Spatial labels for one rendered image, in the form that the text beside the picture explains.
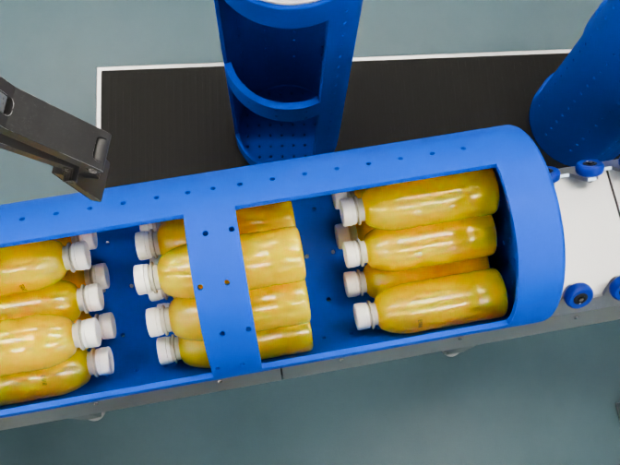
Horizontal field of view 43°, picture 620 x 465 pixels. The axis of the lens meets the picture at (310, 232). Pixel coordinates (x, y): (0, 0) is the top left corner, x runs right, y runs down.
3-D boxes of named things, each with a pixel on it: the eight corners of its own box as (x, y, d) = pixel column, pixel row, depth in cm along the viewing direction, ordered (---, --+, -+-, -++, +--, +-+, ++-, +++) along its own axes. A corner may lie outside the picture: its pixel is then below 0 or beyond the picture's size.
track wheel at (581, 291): (597, 287, 121) (591, 279, 123) (569, 292, 121) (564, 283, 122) (593, 308, 124) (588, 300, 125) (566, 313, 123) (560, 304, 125)
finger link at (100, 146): (59, 131, 48) (105, 137, 47) (89, 156, 53) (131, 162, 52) (53, 154, 47) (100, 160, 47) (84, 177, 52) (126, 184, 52)
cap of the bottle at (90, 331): (85, 352, 103) (99, 350, 103) (78, 325, 102) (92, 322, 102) (89, 342, 106) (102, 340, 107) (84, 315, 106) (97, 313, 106)
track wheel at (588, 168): (609, 175, 127) (609, 163, 126) (582, 179, 127) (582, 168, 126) (596, 166, 131) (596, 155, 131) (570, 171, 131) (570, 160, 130)
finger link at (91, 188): (62, 127, 50) (73, 129, 49) (101, 160, 56) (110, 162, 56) (51, 172, 49) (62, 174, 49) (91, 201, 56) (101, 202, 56)
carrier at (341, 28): (234, 85, 219) (236, 182, 211) (203, -138, 134) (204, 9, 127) (336, 83, 220) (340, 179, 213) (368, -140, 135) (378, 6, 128)
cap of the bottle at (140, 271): (154, 292, 103) (140, 293, 102) (149, 262, 102) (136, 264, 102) (150, 294, 99) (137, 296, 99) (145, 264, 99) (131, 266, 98)
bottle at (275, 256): (304, 278, 106) (156, 303, 104) (295, 224, 106) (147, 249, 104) (308, 282, 99) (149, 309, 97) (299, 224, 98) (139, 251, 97)
